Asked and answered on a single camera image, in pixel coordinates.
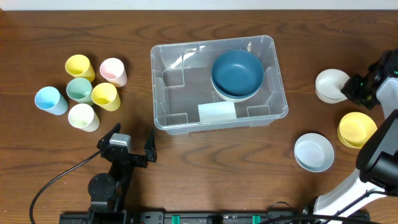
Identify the beige bowl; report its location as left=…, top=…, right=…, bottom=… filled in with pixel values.
left=215, top=89, right=259, bottom=103

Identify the yellow cup rear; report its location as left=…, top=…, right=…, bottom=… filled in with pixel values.
left=65, top=54, right=95, bottom=82

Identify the green cup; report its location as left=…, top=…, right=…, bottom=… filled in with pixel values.
left=66, top=78, right=94, bottom=106

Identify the yellow cup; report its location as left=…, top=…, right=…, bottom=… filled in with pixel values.
left=91, top=83, right=121, bottom=111
left=65, top=54, right=95, bottom=82

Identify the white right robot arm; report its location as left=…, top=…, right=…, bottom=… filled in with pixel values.
left=312, top=78, right=397, bottom=217

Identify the light blue cup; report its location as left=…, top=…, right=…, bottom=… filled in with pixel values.
left=34, top=86, right=68, bottom=116

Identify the small yellow bowl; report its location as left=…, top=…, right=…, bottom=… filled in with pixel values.
left=336, top=112, right=377, bottom=149

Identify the small grey bowl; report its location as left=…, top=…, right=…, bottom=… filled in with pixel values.
left=294, top=133, right=335, bottom=172

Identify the pink cup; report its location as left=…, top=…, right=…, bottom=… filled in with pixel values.
left=99, top=58, right=127, bottom=87

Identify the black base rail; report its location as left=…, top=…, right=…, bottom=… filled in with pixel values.
left=58, top=210, right=371, bottom=224

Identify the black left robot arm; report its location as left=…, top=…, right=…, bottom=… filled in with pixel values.
left=87, top=123, right=157, bottom=224

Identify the yellow cup front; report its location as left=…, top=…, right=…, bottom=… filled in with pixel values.
left=91, top=83, right=121, bottom=111

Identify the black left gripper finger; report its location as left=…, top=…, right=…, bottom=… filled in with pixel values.
left=96, top=123, right=121, bottom=149
left=144, top=128, right=157, bottom=162

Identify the cream white cup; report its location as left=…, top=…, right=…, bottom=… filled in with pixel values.
left=68, top=103, right=100, bottom=132

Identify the small white bowl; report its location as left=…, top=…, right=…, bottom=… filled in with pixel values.
left=315, top=68, right=349, bottom=104

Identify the clear plastic storage bin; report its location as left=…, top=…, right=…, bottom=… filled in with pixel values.
left=150, top=35, right=289, bottom=135

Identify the dark blue bowl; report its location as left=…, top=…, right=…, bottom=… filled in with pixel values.
left=211, top=50, right=265, bottom=96
left=211, top=82, right=260, bottom=102

